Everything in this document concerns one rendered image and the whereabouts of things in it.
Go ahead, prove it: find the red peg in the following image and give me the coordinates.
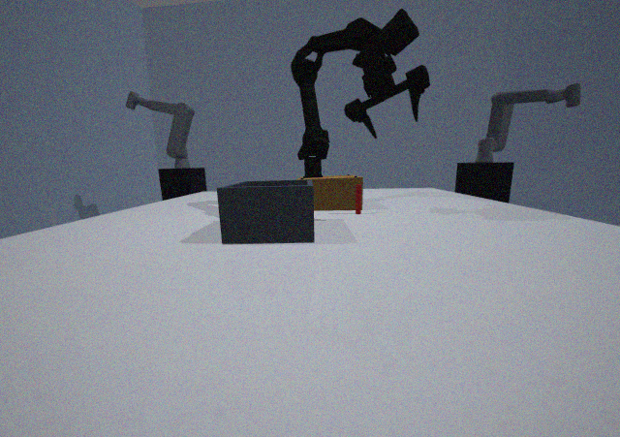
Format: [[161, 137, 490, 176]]
[[356, 184, 361, 214]]

